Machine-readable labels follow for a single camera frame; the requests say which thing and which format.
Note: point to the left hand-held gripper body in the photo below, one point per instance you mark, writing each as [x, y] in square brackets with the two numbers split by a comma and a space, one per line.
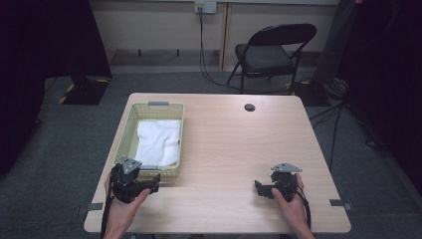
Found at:
[124, 186]

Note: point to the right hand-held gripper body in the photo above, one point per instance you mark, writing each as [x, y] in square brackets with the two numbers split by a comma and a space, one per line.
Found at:
[285, 182]

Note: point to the white towel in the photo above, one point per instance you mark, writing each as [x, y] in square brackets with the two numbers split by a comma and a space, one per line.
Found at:
[159, 142]

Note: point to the pale yellow perforated plastic basket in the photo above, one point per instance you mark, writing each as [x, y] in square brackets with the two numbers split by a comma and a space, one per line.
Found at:
[127, 139]

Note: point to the person's left hand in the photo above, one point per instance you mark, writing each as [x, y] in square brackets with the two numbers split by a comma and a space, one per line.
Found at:
[122, 212]

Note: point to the person's right hand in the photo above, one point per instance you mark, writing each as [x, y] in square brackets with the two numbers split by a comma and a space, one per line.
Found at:
[292, 209]

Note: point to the grey tape strip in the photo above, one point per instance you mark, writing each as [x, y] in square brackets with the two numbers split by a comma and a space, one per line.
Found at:
[94, 207]
[339, 203]

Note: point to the black stand base with striped tape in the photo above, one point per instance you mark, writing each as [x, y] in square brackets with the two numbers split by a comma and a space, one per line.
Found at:
[84, 91]

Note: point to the black folding chair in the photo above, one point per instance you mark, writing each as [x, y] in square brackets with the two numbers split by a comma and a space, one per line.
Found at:
[265, 58]

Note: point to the grey stand column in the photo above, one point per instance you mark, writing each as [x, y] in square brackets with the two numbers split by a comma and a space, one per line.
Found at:
[335, 43]

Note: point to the black curtain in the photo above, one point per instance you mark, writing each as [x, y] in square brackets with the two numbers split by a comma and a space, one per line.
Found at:
[40, 49]
[388, 66]

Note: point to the white wall socket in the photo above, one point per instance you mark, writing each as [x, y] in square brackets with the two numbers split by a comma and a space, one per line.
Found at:
[205, 6]

